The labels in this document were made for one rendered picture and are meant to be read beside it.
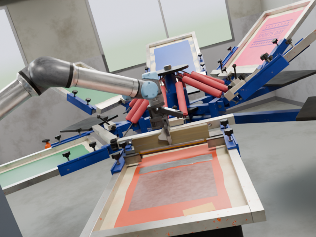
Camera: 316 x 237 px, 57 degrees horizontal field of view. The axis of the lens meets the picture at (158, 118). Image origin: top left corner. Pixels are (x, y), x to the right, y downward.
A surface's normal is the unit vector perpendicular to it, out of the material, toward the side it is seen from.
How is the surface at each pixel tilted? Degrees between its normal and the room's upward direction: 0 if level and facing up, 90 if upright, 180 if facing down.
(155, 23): 90
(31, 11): 90
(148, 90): 90
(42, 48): 90
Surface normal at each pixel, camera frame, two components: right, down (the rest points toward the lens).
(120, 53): 0.15, 0.20
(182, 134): -0.10, 0.26
